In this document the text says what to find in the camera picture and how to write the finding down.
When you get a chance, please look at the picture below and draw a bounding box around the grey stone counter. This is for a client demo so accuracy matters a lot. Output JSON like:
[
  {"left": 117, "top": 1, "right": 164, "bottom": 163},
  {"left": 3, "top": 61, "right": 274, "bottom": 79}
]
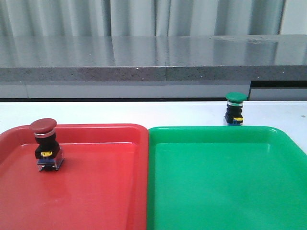
[{"left": 0, "top": 35, "right": 307, "bottom": 101}]

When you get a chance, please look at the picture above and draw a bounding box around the green plastic tray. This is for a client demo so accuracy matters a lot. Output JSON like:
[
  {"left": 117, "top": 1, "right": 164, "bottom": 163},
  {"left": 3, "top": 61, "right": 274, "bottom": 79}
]
[{"left": 147, "top": 126, "right": 307, "bottom": 230}]

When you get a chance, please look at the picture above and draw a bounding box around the white pleated curtain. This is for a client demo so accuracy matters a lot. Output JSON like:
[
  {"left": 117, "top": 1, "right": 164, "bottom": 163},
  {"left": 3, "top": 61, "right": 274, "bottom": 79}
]
[{"left": 0, "top": 0, "right": 307, "bottom": 37}]

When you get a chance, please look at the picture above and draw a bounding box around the red mushroom push button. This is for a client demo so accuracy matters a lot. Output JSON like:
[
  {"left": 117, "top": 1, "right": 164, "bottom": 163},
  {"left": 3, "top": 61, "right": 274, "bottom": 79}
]
[{"left": 29, "top": 118, "right": 64, "bottom": 172}]

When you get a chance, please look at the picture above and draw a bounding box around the green mushroom push button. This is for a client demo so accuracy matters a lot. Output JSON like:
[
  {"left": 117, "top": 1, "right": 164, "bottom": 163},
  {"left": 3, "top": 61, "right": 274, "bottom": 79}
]
[{"left": 224, "top": 92, "right": 248, "bottom": 126}]

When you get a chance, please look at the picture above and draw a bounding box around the red plastic tray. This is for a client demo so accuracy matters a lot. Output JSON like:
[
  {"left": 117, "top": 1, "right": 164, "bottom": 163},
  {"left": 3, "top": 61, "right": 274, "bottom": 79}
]
[{"left": 0, "top": 124, "right": 148, "bottom": 230}]

